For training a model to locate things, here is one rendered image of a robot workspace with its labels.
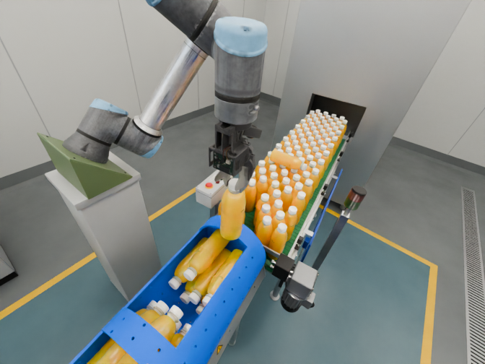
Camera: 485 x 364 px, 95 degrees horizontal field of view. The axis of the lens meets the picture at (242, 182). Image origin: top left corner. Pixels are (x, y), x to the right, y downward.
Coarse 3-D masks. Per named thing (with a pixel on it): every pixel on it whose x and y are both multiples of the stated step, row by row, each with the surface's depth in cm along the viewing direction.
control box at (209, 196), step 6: (216, 174) 123; (204, 180) 118; (210, 180) 119; (222, 180) 119; (198, 186) 114; (204, 186) 114; (216, 186) 115; (222, 186) 118; (198, 192) 114; (204, 192) 111; (210, 192) 112; (216, 192) 114; (222, 192) 121; (198, 198) 117; (204, 198) 114; (210, 198) 112; (216, 198) 116; (204, 204) 117; (210, 204) 114
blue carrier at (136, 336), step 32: (256, 256) 78; (160, 288) 79; (224, 288) 66; (128, 320) 55; (192, 320) 80; (224, 320) 65; (96, 352) 62; (128, 352) 50; (160, 352) 51; (192, 352) 55
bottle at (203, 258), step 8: (216, 232) 87; (208, 240) 84; (216, 240) 83; (224, 240) 85; (200, 248) 81; (208, 248) 81; (216, 248) 82; (192, 256) 80; (200, 256) 78; (208, 256) 79; (216, 256) 82; (192, 264) 77; (200, 264) 77; (208, 264) 78; (200, 272) 77
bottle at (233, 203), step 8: (224, 192) 64; (232, 192) 61; (224, 200) 63; (232, 200) 62; (240, 200) 63; (224, 208) 64; (232, 208) 63; (240, 208) 64; (224, 216) 66; (232, 216) 65; (240, 216) 66; (224, 224) 68; (232, 224) 67; (240, 224) 69; (224, 232) 70; (232, 232) 69; (240, 232) 72
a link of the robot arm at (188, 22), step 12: (156, 0) 40; (168, 0) 40; (180, 0) 40; (192, 0) 40; (204, 0) 41; (216, 0) 43; (168, 12) 42; (180, 12) 41; (192, 12) 41; (204, 12) 42; (180, 24) 43; (192, 24) 43; (204, 24) 43; (192, 36) 45
